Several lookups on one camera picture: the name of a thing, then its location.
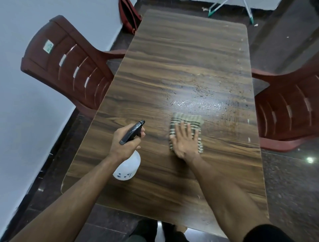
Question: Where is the person's right leg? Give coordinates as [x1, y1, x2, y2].
[161, 221, 190, 242]

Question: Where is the white green folding stand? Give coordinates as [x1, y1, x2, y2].
[208, 0, 255, 24]

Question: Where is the white spray bottle black head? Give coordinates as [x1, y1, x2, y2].
[113, 120, 146, 181]

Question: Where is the person's left hand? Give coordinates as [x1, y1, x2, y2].
[109, 123, 146, 164]

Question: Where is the person's left leg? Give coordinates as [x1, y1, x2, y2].
[129, 218, 158, 242]

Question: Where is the person's right hand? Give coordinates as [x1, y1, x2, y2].
[170, 121, 200, 163]

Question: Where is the green striped cleaning cloth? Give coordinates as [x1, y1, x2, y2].
[169, 112, 205, 154]

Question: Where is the maroon plastic chair with sticker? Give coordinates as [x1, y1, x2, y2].
[20, 15, 128, 118]

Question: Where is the person's right forearm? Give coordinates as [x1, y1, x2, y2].
[186, 157, 274, 242]

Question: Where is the black sleeve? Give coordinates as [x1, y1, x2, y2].
[243, 224, 296, 242]

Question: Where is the person's left forearm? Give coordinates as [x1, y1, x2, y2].
[9, 155, 117, 242]

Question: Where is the red bag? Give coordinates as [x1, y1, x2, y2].
[119, 0, 143, 34]

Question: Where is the person's leg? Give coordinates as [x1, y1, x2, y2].
[129, 218, 158, 242]
[161, 221, 190, 242]

